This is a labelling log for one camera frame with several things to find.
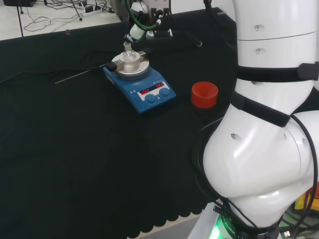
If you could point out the grey metal cabinet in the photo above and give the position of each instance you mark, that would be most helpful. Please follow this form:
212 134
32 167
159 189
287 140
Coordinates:
122 11

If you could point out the heater with blue base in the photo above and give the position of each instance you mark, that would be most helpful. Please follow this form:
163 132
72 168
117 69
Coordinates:
147 87

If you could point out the clear glass round-bottom flask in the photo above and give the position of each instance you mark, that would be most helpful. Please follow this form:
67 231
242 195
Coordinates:
128 55

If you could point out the white power strip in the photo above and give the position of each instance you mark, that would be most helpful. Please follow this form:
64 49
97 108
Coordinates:
92 13

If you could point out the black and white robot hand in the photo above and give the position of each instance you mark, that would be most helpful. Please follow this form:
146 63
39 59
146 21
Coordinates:
157 15

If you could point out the yellow stop button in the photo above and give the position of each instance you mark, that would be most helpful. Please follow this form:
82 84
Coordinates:
302 203

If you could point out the black tripod pole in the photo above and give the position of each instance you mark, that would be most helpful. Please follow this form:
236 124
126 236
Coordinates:
21 20

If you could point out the black bench cloth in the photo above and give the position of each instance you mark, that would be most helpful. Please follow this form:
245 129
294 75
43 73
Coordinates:
74 149

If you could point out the thin metal probe rod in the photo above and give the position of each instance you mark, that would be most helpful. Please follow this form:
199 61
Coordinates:
74 77

